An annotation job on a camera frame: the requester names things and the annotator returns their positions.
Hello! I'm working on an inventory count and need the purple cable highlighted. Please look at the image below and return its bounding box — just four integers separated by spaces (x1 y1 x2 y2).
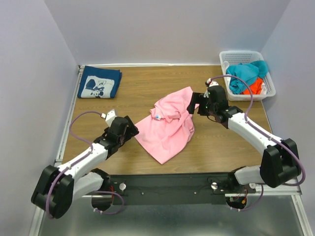
209 75 307 186
45 111 104 220

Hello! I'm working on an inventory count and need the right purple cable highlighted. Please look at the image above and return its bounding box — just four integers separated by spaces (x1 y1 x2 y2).
209 75 307 186

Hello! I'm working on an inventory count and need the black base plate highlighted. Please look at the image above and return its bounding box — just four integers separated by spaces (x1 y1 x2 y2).
92 172 252 210

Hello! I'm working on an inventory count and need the pink t-shirt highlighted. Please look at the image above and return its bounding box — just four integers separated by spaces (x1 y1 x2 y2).
135 87 194 164

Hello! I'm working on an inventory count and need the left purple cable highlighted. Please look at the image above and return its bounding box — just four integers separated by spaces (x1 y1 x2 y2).
45 111 104 220

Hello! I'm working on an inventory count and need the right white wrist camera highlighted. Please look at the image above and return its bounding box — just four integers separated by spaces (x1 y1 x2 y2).
205 78 219 87

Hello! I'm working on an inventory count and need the teal t-shirt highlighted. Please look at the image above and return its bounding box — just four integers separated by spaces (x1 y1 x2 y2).
226 60 269 95

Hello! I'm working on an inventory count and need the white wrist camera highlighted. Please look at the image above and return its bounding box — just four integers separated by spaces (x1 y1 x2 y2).
100 109 117 127
205 78 219 87

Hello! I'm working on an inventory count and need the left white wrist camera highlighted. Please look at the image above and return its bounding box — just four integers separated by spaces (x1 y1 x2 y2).
100 109 117 127

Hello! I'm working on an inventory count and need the orange t-shirt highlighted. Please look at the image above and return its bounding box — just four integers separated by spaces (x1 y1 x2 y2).
250 77 267 95

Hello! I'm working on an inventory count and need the aluminium frame rail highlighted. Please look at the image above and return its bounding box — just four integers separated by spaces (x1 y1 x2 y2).
29 65 84 236

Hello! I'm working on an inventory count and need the folded blue printed t-shirt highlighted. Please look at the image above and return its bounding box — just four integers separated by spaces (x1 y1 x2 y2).
77 66 122 99

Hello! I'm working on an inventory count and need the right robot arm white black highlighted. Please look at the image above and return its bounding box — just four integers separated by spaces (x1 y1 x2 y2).
187 85 302 188

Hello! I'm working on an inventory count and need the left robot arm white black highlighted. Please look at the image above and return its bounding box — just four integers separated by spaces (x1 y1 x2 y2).
31 116 139 219

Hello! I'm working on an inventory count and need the white garment in basket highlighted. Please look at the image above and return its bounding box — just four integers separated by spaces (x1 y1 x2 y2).
222 61 230 85

